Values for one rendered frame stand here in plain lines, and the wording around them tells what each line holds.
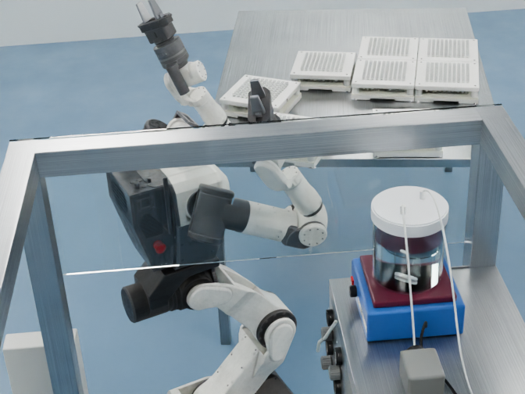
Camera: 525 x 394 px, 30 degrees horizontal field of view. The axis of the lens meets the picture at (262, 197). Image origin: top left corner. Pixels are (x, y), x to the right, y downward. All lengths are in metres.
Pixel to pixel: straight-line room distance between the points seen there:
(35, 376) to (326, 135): 0.93
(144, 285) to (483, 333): 1.20
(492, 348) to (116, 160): 0.85
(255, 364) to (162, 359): 0.81
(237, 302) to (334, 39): 1.80
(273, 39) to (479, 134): 2.54
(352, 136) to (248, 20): 2.78
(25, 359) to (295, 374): 1.69
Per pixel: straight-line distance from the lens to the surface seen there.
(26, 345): 2.39
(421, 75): 3.97
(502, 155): 1.94
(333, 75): 3.96
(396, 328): 2.01
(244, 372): 3.25
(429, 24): 4.67
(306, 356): 3.96
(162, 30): 2.95
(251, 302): 3.09
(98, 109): 6.03
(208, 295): 2.95
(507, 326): 2.10
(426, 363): 1.89
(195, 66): 2.99
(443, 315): 2.02
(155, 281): 2.90
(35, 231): 2.11
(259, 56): 4.34
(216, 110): 3.09
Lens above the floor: 2.56
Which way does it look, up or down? 31 degrees down
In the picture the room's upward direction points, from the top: 3 degrees counter-clockwise
